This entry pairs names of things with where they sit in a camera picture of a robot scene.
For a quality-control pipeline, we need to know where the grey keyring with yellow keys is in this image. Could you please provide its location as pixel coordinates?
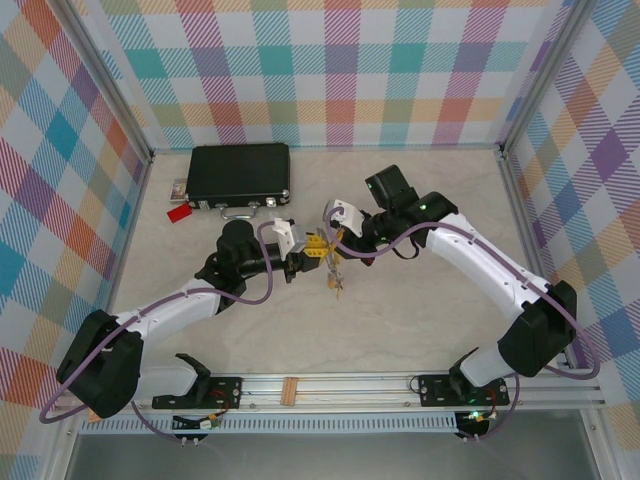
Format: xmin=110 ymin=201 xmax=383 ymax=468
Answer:
xmin=319 ymin=227 xmax=346 ymax=281

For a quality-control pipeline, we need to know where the red tag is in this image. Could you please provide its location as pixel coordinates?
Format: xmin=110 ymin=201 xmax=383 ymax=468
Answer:
xmin=166 ymin=202 xmax=195 ymax=225

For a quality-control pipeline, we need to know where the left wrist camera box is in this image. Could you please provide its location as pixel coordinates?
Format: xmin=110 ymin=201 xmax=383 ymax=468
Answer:
xmin=272 ymin=218 xmax=307 ymax=259

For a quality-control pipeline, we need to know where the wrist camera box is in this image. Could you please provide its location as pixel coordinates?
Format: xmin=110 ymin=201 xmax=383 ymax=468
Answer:
xmin=272 ymin=218 xmax=307 ymax=259
xmin=323 ymin=198 xmax=369 ymax=239

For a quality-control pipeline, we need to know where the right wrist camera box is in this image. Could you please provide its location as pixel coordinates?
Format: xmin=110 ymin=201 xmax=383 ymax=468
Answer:
xmin=323 ymin=198 xmax=369 ymax=239

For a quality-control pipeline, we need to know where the aluminium frame rail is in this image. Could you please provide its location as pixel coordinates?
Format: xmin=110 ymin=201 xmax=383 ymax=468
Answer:
xmin=94 ymin=158 xmax=154 ymax=316
xmin=499 ymin=155 xmax=576 ymax=370
xmin=149 ymin=143 xmax=503 ymax=152

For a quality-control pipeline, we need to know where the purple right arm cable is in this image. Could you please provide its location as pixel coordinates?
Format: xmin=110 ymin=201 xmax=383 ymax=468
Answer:
xmin=322 ymin=207 xmax=601 ymax=444

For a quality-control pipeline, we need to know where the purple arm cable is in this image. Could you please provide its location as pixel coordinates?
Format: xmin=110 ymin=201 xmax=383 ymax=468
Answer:
xmin=38 ymin=219 xmax=279 ymax=444
xmin=322 ymin=207 xmax=601 ymax=444

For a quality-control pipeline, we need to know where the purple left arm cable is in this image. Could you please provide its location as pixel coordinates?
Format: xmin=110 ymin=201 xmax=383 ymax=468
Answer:
xmin=38 ymin=219 xmax=279 ymax=444

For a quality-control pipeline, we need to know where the black case with metal handle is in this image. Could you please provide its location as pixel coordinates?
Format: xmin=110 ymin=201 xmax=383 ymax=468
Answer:
xmin=184 ymin=143 xmax=293 ymax=222

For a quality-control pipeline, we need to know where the wide slotted aluminium rail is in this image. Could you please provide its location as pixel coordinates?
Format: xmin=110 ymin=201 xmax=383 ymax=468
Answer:
xmin=59 ymin=370 xmax=607 ymax=415

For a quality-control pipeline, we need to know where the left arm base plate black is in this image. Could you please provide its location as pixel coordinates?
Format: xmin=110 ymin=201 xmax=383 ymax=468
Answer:
xmin=151 ymin=375 xmax=244 ymax=411

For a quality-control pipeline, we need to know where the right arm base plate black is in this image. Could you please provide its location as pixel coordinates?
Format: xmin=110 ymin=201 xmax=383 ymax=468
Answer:
xmin=417 ymin=372 xmax=512 ymax=408

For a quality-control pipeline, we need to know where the slotted grey cable duct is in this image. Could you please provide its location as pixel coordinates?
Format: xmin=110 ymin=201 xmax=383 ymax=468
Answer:
xmin=79 ymin=412 xmax=459 ymax=436

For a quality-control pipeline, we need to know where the aluminium frame post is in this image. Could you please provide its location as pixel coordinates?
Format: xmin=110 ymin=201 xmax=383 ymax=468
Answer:
xmin=55 ymin=0 xmax=155 ymax=164
xmin=498 ymin=0 xmax=591 ymax=159

